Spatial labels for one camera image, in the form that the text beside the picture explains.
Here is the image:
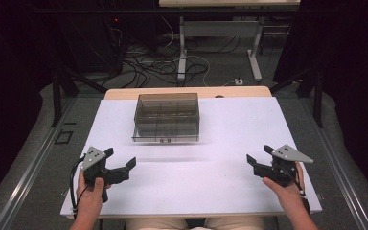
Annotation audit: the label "black horizontal bar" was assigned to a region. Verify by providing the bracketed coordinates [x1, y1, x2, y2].
[32, 7, 337, 14]

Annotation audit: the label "black metal stand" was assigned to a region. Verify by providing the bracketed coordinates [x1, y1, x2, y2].
[51, 61, 108, 127]
[269, 61, 324, 129]

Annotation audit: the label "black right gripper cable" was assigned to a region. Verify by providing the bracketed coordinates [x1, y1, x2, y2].
[284, 169, 311, 217]

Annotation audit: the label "white desk with metal legs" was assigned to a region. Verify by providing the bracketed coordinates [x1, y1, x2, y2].
[158, 0, 302, 82]

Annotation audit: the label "dark equipment with red light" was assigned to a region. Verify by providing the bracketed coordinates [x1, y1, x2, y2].
[60, 12, 128, 76]

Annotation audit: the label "transparent compartment storage box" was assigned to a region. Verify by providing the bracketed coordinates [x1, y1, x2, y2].
[131, 92, 201, 143]

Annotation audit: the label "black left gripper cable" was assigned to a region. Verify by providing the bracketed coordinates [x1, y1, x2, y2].
[69, 155, 89, 219]

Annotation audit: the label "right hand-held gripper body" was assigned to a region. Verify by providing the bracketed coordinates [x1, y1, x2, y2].
[253, 144, 314, 188]

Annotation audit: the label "person's left hand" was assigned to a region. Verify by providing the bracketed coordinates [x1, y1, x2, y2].
[76, 172, 113, 216]

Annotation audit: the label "tangle of floor cables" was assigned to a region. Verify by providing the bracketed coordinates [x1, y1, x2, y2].
[108, 25, 242, 89]

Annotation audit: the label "wooden table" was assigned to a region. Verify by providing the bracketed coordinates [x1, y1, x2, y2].
[103, 85, 273, 101]

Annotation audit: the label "person's right hand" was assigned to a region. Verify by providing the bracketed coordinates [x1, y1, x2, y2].
[262, 161, 309, 209]

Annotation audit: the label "person's legs in beige pants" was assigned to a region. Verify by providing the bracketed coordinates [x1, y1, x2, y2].
[125, 216, 266, 230]

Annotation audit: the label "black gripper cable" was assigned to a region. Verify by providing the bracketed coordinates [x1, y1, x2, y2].
[69, 155, 89, 219]
[284, 169, 311, 217]

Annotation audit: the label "aluminium floor rail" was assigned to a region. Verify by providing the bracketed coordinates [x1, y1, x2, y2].
[0, 95, 78, 230]
[300, 95, 368, 230]

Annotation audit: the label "white table cover board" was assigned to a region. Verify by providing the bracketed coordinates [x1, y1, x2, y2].
[59, 97, 323, 219]

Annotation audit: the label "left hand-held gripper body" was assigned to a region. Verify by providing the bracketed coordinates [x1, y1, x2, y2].
[80, 146, 130, 204]

